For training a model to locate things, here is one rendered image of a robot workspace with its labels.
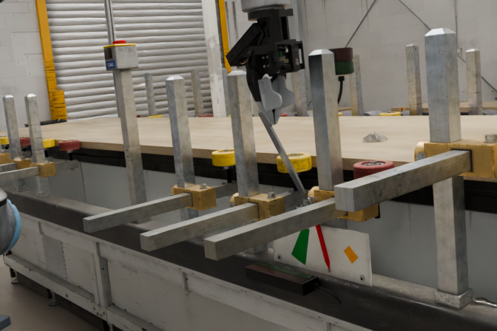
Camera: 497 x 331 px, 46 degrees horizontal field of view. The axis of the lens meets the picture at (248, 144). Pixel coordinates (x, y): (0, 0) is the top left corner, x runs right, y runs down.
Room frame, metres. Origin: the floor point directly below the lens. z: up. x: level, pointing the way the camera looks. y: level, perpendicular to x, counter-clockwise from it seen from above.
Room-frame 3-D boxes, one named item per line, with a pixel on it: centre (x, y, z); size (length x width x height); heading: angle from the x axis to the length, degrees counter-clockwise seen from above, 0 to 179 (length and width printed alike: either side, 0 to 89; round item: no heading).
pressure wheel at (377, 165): (1.13, -0.24, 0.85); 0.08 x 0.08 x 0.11
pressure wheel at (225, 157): (1.53, 0.06, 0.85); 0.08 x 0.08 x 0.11
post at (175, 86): (1.49, 0.17, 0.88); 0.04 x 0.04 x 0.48; 40
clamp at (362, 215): (1.09, -0.17, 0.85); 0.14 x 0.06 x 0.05; 40
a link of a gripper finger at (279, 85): (1.11, -0.07, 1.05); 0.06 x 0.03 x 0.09; 40
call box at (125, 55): (1.69, 0.34, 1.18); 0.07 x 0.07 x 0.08; 40
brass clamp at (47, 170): (2.24, 0.80, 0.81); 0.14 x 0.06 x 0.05; 40
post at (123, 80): (1.69, 0.34, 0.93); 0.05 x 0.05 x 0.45; 40
